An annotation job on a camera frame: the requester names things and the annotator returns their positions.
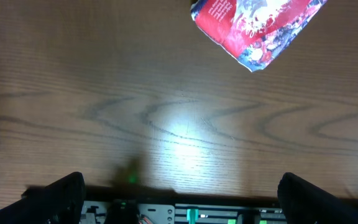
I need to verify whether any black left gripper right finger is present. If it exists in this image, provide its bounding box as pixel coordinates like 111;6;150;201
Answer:
277;172;358;224

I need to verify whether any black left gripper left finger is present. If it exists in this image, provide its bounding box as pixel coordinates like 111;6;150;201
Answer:
0;172;86;224

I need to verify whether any red purple snack bag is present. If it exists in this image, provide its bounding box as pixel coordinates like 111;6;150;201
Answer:
191;0;326;72

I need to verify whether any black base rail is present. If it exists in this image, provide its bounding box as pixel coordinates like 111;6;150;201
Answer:
80;198;287;224

